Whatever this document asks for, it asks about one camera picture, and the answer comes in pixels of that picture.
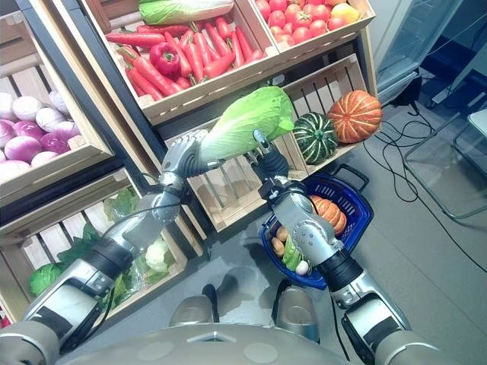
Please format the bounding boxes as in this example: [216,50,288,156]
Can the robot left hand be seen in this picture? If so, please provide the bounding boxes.
[162,129,226,179]

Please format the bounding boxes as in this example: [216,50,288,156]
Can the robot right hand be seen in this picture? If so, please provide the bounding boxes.
[245,129,290,182]

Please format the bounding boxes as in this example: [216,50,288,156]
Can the napa cabbage with white stem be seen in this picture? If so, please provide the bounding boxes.
[198,86,296,160]

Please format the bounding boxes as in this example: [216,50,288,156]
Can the blue plastic shopping basket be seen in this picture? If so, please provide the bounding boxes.
[259,163,374,290]

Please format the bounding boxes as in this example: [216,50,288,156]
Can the dark green striped pumpkin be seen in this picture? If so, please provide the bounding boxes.
[291,111,339,166]

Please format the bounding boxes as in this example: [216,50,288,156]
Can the empty wooden crate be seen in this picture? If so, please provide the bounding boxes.
[158,113,305,233]

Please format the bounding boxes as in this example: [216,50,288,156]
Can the small orange pumpkin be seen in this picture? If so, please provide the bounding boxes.
[310,194,348,236]

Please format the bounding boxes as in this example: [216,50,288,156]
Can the green lettuce head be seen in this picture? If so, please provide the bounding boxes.
[103,188,140,224]

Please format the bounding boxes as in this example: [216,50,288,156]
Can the green leafy vegetable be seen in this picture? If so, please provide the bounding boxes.
[281,235,306,271]

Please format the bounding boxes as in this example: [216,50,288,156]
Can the orange carrot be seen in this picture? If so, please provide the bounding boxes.
[203,51,237,79]
[231,30,245,69]
[205,22,230,56]
[215,17,234,41]
[124,68,164,101]
[163,32,193,79]
[105,32,167,48]
[235,25,254,62]
[132,56,180,97]
[183,41,207,83]
[136,24,191,37]

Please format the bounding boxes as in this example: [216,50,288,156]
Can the large orange striped pumpkin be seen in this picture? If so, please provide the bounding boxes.
[327,90,384,144]

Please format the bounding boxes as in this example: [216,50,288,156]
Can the wooden pumpkin crate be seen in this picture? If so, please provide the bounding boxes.
[283,52,378,176]

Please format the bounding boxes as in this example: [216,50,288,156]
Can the white cauliflower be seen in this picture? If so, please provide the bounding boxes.
[145,237,170,273]

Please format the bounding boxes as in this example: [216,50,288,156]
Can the red bell pepper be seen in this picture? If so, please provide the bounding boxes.
[149,41,182,81]

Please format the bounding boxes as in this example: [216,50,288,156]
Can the purple onion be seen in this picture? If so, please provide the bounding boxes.
[40,132,72,154]
[53,120,82,140]
[13,120,45,140]
[3,135,43,163]

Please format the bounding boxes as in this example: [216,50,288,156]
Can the wooden onion crate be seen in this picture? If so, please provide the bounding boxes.
[0,11,116,199]

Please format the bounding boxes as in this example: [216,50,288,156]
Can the wooden tomato crate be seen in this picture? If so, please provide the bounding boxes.
[249,0,376,54]

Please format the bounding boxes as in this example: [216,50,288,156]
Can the wooden greens crate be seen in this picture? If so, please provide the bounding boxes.
[0,169,189,324]

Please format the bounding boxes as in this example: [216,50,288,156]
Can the green lettuce leaves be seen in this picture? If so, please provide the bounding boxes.
[56,223,102,267]

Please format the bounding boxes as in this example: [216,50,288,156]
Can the robot left leg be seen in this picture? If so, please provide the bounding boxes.
[168,295,215,328]

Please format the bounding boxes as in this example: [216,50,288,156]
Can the robot leg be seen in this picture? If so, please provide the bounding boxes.
[168,295,215,328]
[275,286,321,344]

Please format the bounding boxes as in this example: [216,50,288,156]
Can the robot right leg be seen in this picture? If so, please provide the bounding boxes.
[275,286,321,344]

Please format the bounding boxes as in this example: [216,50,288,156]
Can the large napa cabbage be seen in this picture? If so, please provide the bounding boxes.
[137,0,235,26]

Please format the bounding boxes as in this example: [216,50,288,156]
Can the yellow orange fruit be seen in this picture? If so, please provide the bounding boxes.
[330,2,361,24]

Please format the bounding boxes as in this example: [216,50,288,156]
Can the glass table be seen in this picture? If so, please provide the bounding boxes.
[403,109,487,221]

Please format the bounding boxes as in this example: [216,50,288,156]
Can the glass door cabinet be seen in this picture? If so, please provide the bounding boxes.
[374,0,464,106]

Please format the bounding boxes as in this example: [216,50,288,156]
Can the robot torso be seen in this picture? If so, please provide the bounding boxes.
[56,322,353,365]

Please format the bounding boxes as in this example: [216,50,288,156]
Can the round green cabbage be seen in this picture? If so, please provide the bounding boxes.
[29,262,66,298]

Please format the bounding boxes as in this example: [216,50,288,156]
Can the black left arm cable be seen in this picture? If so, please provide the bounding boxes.
[101,181,184,239]

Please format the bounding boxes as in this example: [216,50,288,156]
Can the black shelf post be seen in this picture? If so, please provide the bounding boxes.
[14,0,165,186]

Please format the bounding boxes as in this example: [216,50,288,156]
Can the black floor cable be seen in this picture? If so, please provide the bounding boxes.
[360,75,487,275]

